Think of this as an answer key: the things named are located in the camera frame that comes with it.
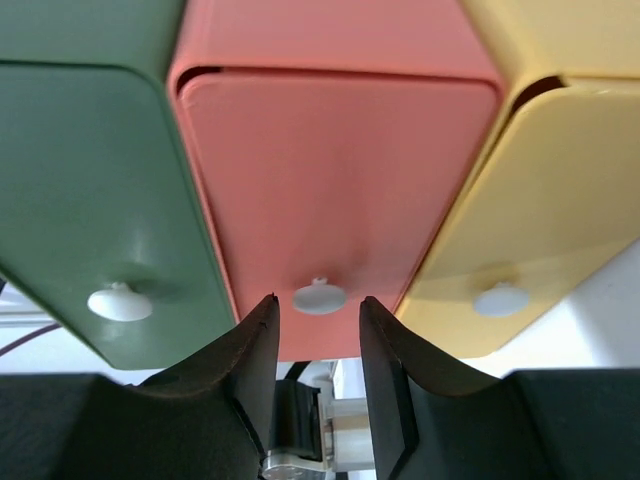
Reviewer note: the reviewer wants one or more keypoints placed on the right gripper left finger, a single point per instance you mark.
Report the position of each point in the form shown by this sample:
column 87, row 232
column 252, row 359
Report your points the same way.
column 206, row 417

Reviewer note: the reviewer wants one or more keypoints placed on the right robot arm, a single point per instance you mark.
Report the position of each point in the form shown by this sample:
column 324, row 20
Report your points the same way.
column 313, row 436

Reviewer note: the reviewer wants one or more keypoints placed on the coral drawer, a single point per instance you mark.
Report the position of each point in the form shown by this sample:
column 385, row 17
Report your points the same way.
column 328, row 140

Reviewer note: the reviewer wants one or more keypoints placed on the yellow bottom drawer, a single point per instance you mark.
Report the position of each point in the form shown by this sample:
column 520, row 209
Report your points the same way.
column 554, row 192

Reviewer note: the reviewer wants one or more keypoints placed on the green top drawer box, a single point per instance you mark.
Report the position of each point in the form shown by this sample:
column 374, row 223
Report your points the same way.
column 101, row 224

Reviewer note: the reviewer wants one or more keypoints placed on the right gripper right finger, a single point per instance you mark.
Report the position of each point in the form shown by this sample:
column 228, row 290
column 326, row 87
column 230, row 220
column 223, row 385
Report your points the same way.
column 434, row 417

